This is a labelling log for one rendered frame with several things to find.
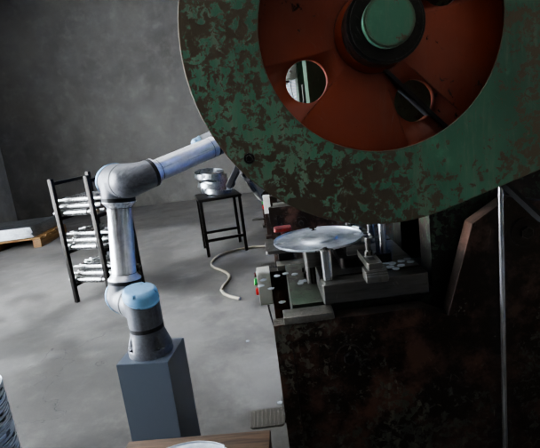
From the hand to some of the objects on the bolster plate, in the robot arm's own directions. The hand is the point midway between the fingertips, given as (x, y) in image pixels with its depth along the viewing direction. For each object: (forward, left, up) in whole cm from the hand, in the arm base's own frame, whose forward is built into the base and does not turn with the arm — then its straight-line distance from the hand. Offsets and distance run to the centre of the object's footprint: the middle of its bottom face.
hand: (259, 199), depth 193 cm
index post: (+26, -57, -16) cm, 65 cm away
